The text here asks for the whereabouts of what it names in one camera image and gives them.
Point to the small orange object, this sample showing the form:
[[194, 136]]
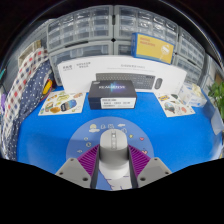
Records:
[[47, 86]]

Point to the white computer mouse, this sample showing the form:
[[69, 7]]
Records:
[[114, 146]]

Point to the colourful sticker sheet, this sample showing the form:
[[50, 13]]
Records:
[[175, 105], [61, 103]]

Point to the round blue printed mouse pad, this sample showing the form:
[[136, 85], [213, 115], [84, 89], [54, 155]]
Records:
[[83, 133]]

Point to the small black box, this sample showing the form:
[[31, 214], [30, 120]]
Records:
[[111, 93]]

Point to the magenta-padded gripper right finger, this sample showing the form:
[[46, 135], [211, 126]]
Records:
[[153, 171]]

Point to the white and blue carton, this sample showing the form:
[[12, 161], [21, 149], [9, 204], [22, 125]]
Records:
[[193, 95]]

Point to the white woven basket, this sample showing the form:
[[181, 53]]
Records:
[[28, 51]]

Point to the red blue checkered cloth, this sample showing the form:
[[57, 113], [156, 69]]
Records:
[[23, 80]]

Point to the small purple object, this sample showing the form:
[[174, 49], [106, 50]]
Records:
[[2, 101]]

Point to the navy polka dot cloth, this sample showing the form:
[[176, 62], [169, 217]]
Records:
[[28, 106]]

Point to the long white keyboard box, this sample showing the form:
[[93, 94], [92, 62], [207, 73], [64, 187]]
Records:
[[80, 70]]

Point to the yellow and blue box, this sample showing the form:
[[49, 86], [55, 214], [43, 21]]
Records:
[[151, 48]]

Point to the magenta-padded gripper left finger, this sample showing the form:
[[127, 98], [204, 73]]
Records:
[[73, 171]]

